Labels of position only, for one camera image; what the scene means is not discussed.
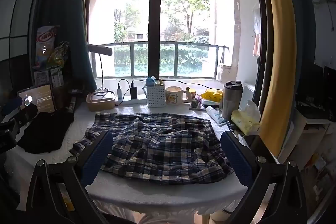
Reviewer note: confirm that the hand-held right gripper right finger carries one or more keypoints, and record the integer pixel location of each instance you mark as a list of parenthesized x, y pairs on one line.
[(236, 158)]

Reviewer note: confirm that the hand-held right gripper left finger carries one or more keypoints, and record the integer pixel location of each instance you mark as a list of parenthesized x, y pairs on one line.
[(97, 157)]

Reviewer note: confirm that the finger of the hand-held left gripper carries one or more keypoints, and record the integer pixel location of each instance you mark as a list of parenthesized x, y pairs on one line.
[(12, 104), (26, 112)]

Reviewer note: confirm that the blue plaid pants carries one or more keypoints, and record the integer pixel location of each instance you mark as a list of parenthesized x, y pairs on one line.
[(157, 145)]

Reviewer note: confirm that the black tablet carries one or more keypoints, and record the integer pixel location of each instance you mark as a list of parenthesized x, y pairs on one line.
[(43, 98)]

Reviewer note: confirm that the black cloth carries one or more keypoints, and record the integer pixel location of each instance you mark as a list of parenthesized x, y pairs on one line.
[(44, 132)]

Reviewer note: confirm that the black car key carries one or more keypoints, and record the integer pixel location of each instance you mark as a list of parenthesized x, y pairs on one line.
[(231, 125)]

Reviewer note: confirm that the small printed box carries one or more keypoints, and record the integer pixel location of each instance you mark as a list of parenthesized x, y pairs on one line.
[(55, 77), (41, 78)]

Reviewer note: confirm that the yellow tissue pack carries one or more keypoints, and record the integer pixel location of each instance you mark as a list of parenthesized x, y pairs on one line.
[(244, 121)]

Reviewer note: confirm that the white spray bottle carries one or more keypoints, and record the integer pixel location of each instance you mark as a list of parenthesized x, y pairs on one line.
[(215, 116)]

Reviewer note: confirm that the beige lunch box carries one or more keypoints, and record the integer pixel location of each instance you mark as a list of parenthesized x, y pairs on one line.
[(101, 104)]

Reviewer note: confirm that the steel tumbler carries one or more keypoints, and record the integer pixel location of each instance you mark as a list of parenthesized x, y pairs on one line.
[(231, 100)]

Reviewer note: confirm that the white power strip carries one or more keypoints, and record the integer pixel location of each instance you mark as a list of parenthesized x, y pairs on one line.
[(126, 101)]

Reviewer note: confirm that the white textured tablecloth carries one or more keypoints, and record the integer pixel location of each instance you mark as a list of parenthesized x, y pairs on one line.
[(147, 196)]

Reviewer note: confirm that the yellow green snack bag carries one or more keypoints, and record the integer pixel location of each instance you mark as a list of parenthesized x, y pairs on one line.
[(59, 56)]

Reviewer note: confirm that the green figurine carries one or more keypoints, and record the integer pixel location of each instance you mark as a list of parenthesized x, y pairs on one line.
[(196, 103)]

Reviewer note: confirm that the white charger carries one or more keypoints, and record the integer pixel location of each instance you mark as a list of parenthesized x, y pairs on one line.
[(119, 92)]

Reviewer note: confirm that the white red snack bag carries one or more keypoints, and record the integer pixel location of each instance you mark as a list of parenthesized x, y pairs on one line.
[(46, 40)]

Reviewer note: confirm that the black charger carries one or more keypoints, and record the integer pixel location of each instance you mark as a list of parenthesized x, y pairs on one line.
[(133, 92)]

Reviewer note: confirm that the yellow lid jar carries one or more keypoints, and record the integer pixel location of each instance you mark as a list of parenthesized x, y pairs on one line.
[(193, 95)]

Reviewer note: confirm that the white perforated basket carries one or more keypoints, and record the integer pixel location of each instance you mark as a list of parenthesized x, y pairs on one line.
[(156, 96)]

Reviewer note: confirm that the cream bear mug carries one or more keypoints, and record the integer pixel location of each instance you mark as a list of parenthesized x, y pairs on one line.
[(174, 98)]

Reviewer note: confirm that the blue bottle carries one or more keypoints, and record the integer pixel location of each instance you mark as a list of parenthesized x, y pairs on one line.
[(150, 81)]

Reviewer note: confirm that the grey desk lamp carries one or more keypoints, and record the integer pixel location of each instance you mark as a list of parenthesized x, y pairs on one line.
[(99, 50)]

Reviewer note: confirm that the dark teal curtain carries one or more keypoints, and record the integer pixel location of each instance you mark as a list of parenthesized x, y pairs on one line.
[(65, 3)]

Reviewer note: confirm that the hanging striped cloth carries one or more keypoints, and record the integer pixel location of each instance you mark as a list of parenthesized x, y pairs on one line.
[(256, 45)]

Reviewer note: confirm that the yellow curtain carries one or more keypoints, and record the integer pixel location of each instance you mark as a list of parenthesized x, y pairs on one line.
[(281, 43)]

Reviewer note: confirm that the balcony railing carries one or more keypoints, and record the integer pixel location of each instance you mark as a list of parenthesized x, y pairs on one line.
[(170, 43)]

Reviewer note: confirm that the hanging grey garment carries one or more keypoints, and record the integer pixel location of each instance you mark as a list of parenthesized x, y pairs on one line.
[(257, 22)]

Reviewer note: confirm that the dark window frame post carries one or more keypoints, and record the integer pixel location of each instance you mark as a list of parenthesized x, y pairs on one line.
[(155, 16)]

